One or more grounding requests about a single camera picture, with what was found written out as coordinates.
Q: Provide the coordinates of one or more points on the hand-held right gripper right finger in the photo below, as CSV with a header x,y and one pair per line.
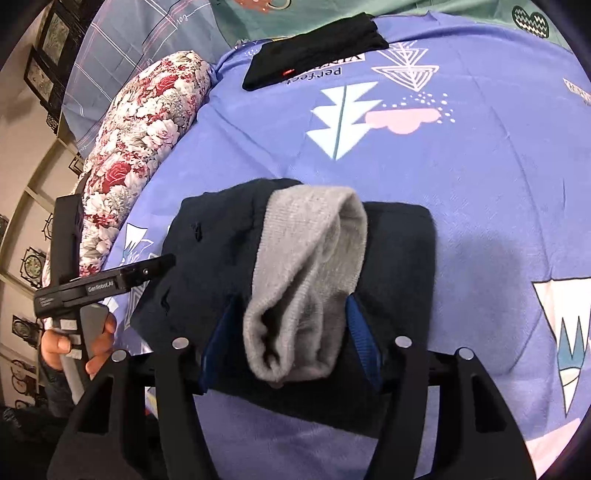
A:
x,y
362,337

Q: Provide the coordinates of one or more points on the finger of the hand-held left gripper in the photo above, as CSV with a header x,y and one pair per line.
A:
x,y
147,272

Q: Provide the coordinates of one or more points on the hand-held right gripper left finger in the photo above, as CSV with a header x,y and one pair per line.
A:
x,y
217,344

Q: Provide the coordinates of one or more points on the dark navy pants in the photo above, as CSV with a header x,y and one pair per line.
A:
x,y
217,230

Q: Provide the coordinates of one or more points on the person's left hand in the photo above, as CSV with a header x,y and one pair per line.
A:
x,y
53,348

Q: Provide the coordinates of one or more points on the floral pillow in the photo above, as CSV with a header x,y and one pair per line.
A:
x,y
138,138

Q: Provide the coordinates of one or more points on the purple printed bedsheet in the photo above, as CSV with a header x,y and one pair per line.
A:
x,y
485,184

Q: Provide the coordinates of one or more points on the blue-grey plaid pillow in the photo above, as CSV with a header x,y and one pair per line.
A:
x,y
138,37

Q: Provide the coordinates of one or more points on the black folded cloth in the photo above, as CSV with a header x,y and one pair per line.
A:
x,y
314,50

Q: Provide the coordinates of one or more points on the green blanket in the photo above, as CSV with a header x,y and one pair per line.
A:
x,y
415,7

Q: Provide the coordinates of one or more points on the black framed wall picture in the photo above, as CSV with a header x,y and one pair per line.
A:
x,y
56,30
41,76

